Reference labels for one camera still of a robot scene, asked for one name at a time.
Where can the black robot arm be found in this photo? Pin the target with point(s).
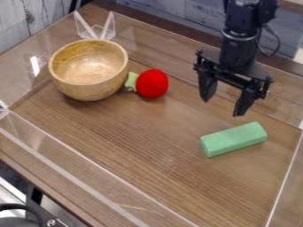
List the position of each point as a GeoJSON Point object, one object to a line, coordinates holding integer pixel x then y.
{"type": "Point", "coordinates": [245, 18]}

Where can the black table frame bracket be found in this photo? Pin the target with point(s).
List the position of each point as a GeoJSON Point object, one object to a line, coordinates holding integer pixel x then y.
{"type": "Point", "coordinates": [39, 214]}

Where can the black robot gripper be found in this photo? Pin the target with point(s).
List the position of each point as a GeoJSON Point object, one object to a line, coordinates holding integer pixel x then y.
{"type": "Point", "coordinates": [233, 66]}

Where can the red knitted strawberry toy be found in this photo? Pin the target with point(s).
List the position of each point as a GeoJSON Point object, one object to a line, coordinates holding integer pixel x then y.
{"type": "Point", "coordinates": [149, 84]}

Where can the green rectangular block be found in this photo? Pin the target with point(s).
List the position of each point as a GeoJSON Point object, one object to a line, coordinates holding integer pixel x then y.
{"type": "Point", "coordinates": [232, 139]}

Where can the clear acrylic corner bracket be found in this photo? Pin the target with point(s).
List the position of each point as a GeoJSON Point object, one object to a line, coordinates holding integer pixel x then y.
{"type": "Point", "coordinates": [104, 32]}

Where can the light wooden bowl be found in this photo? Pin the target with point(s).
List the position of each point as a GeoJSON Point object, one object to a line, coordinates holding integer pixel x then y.
{"type": "Point", "coordinates": [88, 69]}

